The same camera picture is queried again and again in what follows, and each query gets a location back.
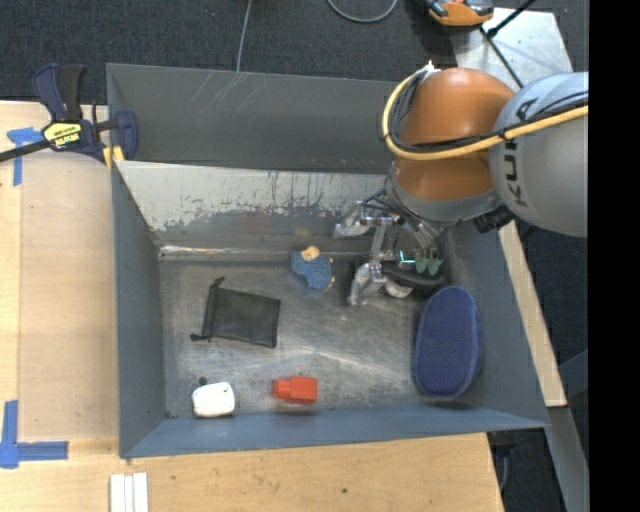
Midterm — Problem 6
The red plastic block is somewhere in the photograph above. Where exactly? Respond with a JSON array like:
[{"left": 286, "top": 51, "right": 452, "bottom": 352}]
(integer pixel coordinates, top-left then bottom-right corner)
[{"left": 272, "top": 375, "right": 320, "bottom": 406}]

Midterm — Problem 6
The black and white round object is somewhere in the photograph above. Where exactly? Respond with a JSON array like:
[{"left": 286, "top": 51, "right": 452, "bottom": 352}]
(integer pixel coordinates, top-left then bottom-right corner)
[{"left": 381, "top": 267, "right": 447, "bottom": 300}]

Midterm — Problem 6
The grey metal bin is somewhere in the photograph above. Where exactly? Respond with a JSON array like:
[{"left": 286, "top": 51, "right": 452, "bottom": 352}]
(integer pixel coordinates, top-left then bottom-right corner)
[{"left": 105, "top": 62, "right": 553, "bottom": 460}]

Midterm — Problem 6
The blue toy figure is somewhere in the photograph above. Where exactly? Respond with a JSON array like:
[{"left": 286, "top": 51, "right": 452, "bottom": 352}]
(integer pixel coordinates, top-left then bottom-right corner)
[{"left": 290, "top": 244, "right": 337, "bottom": 293}]

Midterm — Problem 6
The black cylinder on white bracket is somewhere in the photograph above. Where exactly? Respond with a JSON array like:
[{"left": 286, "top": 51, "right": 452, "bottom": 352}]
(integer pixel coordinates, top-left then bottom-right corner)
[{"left": 472, "top": 206, "right": 516, "bottom": 235}]

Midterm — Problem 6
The white rounded block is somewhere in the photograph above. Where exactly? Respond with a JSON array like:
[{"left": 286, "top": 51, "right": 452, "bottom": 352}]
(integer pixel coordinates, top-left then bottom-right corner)
[{"left": 190, "top": 380, "right": 237, "bottom": 419}]

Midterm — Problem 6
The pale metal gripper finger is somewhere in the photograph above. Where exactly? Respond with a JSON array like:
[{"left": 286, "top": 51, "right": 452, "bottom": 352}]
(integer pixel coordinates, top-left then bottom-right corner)
[
  {"left": 360, "top": 262, "right": 387, "bottom": 304},
  {"left": 347, "top": 263, "right": 371, "bottom": 307}
]

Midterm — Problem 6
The black mesh pouch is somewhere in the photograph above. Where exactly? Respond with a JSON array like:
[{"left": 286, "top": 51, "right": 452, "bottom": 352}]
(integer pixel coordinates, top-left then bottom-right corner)
[{"left": 189, "top": 275, "right": 283, "bottom": 350}]

